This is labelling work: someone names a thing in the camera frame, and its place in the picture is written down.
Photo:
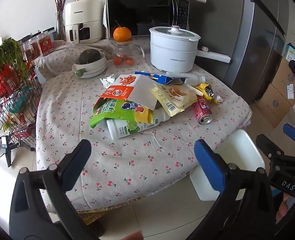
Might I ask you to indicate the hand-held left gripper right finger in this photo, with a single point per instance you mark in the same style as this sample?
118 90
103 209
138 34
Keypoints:
207 162

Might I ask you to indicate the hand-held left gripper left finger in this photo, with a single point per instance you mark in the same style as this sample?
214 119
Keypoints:
73 165

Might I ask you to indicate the white chair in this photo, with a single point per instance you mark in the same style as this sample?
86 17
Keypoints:
240 152

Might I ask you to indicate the blue carton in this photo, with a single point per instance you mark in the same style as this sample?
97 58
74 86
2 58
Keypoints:
162 78

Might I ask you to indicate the person's right hand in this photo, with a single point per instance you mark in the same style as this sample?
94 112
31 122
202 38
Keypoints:
285 208

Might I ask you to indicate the blue stool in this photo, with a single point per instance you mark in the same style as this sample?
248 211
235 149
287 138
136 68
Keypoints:
277 193

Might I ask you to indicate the red drink can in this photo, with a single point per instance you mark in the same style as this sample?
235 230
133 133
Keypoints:
202 110

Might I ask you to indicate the cherry print tablecloth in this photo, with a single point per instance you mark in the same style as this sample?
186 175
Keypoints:
127 160

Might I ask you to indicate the yellow patterned undercloth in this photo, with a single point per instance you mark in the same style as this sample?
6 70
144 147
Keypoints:
100 216

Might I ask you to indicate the white bottle with green label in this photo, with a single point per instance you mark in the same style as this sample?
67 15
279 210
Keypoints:
122 130

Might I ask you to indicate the green snack bag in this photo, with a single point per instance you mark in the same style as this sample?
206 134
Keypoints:
110 112

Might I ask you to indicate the black clamp tool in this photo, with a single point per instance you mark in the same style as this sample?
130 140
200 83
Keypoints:
8 150

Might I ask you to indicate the crumpled yellow foil wrapper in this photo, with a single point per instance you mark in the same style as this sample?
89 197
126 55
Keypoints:
210 93

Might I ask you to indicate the yellow snack pouch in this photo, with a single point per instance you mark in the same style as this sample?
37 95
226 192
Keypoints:
172 97

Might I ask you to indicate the frosted white plastic bottle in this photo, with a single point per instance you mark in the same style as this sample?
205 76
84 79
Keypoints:
195 79

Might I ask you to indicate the orange and white snack bag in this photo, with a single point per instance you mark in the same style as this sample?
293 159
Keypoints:
122 90

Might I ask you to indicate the crumpled white tissue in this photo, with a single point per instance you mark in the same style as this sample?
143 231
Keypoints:
108 81

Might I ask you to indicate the green pumpkin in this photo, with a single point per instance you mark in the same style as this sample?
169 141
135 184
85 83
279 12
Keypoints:
88 57

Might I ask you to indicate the red packets on rack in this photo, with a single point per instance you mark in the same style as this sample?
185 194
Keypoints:
0 80

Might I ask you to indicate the white electric cooking pot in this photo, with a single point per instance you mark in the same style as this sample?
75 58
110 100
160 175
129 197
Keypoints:
172 55

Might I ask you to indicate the small orange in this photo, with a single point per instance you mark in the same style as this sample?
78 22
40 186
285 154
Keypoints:
118 60
130 61

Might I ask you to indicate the grey refrigerator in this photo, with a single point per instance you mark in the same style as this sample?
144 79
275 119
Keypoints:
237 30

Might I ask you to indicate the glass teapot with wooden lid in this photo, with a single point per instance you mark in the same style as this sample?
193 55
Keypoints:
127 51

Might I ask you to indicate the green leafy plant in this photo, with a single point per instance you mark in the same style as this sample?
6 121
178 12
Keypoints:
8 52

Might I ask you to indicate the white pot lid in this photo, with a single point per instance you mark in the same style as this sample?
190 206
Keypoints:
175 32

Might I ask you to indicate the large orange with stem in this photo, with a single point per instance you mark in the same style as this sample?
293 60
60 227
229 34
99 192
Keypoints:
122 33

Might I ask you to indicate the cream air fryer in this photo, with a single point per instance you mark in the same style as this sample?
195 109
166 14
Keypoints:
83 15

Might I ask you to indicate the dried branches in vase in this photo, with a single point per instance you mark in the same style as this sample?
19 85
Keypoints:
61 10

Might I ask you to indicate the black microwave oven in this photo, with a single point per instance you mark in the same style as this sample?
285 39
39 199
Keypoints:
142 15

